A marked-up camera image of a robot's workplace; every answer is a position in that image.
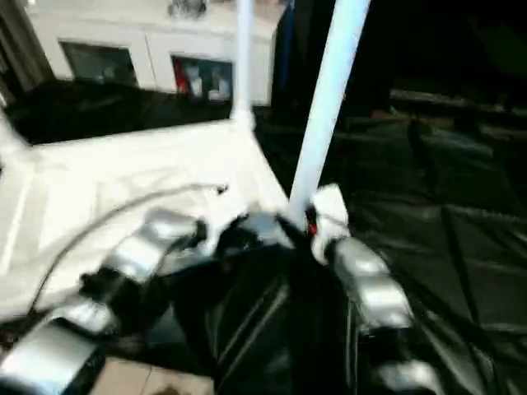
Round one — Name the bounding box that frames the white plastic table leg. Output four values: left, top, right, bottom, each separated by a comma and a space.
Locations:
287, 0, 372, 221
231, 0, 257, 134
0, 107, 35, 167

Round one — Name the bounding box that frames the white plastic table top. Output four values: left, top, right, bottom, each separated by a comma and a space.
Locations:
0, 118, 294, 323

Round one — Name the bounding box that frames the black mat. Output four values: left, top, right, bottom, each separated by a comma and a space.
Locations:
0, 78, 527, 395

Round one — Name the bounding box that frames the black robot left foot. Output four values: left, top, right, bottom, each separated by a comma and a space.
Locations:
152, 384, 192, 395

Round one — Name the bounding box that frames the dark grey bar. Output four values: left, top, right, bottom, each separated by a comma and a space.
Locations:
390, 87, 527, 114

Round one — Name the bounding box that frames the white glass-door cabinet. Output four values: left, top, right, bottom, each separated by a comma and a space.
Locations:
23, 0, 282, 109

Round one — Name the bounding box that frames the shiny silver ornament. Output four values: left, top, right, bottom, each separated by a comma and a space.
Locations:
168, 0, 208, 20

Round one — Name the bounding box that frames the grey metal rack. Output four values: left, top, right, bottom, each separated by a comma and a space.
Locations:
0, 0, 44, 85

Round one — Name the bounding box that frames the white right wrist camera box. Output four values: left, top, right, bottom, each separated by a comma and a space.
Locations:
308, 184, 352, 266

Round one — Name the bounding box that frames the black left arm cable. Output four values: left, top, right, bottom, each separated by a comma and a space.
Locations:
28, 184, 231, 315

